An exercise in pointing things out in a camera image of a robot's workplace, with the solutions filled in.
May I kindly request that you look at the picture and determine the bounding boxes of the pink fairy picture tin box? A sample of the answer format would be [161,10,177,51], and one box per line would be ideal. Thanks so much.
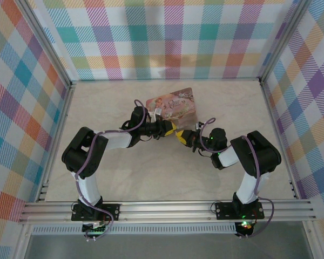
[145,86,200,128]

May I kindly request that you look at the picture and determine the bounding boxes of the thin aluminium edge strip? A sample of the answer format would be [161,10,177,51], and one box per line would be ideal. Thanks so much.
[70,77,262,83]

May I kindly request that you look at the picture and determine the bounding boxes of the grey metal panel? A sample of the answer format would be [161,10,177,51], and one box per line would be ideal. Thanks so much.
[24,234,314,259]

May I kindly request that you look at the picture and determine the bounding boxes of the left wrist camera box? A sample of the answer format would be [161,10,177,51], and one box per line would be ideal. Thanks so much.
[147,108,165,121]

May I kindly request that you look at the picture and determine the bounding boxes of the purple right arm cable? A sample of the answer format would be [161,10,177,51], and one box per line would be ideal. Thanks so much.
[199,117,276,240]

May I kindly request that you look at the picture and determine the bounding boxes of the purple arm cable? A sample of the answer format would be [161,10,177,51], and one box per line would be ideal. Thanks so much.
[75,99,152,241]
[199,117,276,240]

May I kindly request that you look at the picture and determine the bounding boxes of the aluminium table edge rail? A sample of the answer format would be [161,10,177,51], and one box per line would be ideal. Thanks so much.
[259,80,301,200]
[34,82,78,203]

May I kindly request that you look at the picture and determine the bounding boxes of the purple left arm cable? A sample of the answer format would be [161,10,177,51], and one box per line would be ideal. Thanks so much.
[75,99,152,241]

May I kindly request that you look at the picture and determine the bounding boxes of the wide aluminium mounting rail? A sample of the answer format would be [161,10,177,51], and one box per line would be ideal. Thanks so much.
[18,199,318,224]

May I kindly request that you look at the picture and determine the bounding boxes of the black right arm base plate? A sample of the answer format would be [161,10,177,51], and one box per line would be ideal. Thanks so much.
[214,201,266,220]

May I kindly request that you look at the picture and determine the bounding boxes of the slotted grey cable duct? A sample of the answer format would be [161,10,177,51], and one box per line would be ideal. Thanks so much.
[31,222,239,235]

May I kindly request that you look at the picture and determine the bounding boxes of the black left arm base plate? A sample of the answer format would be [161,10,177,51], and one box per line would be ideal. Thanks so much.
[71,203,121,222]

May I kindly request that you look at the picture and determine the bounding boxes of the aluminium frame post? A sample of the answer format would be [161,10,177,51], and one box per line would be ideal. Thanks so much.
[15,0,78,91]
[258,0,311,85]

